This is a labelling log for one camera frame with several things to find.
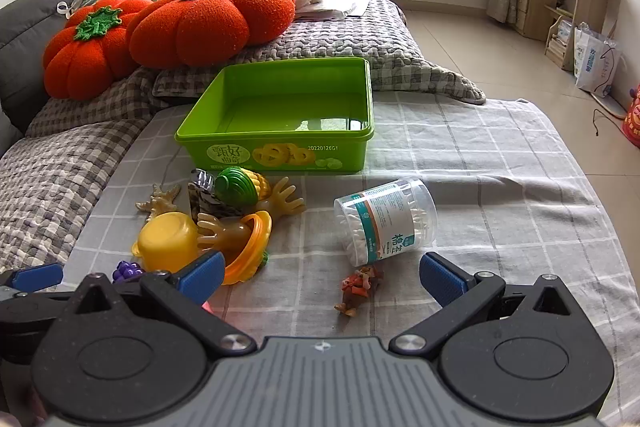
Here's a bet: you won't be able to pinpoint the small brown toy figure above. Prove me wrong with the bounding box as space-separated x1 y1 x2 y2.
334 264 385 318

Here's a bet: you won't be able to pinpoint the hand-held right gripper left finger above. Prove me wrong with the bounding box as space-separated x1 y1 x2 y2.
64 251 257 355

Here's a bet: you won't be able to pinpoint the yellow toy cup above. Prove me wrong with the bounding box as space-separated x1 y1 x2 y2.
131 213 201 274

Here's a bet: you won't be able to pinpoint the white paper shopping bag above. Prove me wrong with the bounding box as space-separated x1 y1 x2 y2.
574 23 623 98

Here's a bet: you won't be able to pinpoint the red printed container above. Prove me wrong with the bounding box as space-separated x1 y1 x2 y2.
621 83 640 142

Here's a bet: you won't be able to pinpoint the white papers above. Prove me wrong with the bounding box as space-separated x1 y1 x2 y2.
295 0 371 18

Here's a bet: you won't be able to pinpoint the clear cotton swab jar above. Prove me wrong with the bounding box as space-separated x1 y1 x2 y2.
333 177 437 268

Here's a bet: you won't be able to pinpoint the translucent tan toy hand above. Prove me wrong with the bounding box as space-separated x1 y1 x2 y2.
255 177 306 214
196 213 251 254

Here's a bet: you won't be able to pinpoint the black cable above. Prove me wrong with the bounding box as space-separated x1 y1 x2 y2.
592 107 626 138

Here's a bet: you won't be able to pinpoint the purple toy grapes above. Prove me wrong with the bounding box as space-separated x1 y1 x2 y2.
112 259 146 283

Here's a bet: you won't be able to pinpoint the dark grey sofa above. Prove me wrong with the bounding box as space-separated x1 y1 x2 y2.
0 0 86 158

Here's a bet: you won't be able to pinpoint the orange toy plate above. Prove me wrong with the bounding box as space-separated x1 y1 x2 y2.
220 211 273 286

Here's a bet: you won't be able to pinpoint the large orange pumpkin pillow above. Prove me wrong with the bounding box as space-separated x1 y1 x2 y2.
126 0 297 68

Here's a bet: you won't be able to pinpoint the grey grid bedsheet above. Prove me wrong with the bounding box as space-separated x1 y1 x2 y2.
65 92 631 427

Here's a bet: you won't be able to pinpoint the small orange pumpkin pillow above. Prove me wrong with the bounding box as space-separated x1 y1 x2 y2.
42 0 156 100

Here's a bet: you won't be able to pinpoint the tan toy starfish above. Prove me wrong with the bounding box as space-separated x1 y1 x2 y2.
136 184 182 223

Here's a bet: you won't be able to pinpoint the grey checkered quilt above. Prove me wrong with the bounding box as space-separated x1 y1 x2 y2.
0 0 487 273

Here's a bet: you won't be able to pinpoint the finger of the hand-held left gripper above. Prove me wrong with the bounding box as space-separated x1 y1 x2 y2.
0 263 65 292

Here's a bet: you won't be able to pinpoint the green and yellow toy corn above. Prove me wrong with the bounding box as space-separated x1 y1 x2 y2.
215 166 272 208

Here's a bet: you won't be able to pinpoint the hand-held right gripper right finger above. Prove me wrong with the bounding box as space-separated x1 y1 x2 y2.
389 251 576 355

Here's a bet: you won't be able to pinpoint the green plastic box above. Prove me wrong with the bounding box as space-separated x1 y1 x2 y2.
174 57 376 175

